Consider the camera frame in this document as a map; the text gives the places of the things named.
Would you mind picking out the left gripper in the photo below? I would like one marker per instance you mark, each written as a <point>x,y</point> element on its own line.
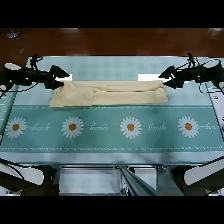
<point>43,78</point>

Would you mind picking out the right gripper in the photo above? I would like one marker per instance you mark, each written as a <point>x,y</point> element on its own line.
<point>186,76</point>

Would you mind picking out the cream shirt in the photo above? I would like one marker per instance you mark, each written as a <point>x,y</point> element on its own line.
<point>110,95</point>

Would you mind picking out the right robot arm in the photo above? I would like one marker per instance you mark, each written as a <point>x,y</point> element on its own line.
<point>210,73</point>

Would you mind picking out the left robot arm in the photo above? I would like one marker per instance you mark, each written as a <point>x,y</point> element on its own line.
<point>16,76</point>

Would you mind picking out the silver frame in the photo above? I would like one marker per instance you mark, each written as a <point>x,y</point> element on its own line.
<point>140,186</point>

